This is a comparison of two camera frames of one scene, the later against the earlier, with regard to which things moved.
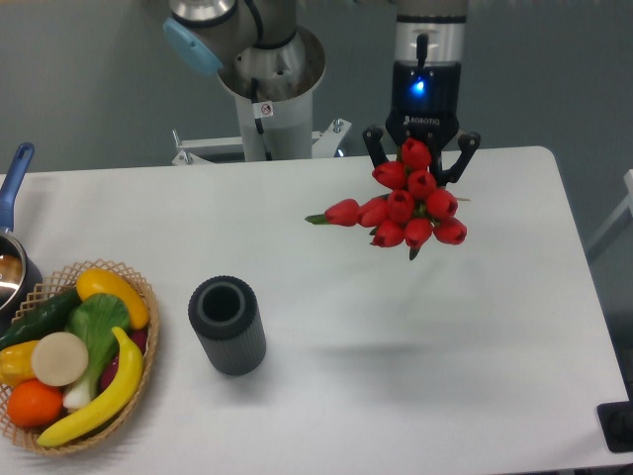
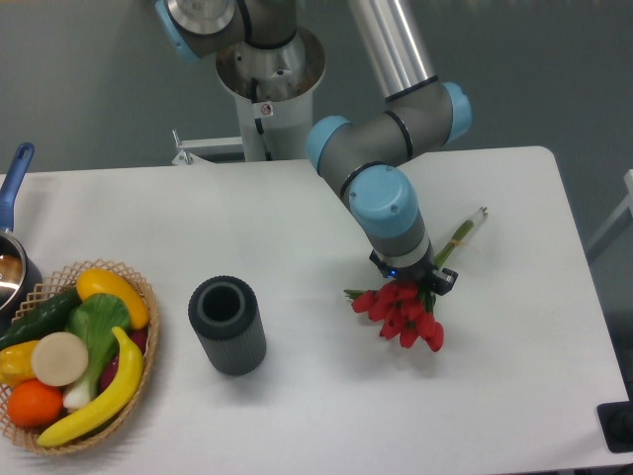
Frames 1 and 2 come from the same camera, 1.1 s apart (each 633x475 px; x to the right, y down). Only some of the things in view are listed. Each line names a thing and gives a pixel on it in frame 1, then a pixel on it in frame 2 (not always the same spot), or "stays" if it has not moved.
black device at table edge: x=616 y=423 stays
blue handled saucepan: x=20 y=279 stays
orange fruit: x=32 y=404 stays
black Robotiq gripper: x=425 y=103 to x=442 y=280
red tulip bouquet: x=412 y=208 to x=403 y=308
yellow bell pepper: x=16 y=363 stays
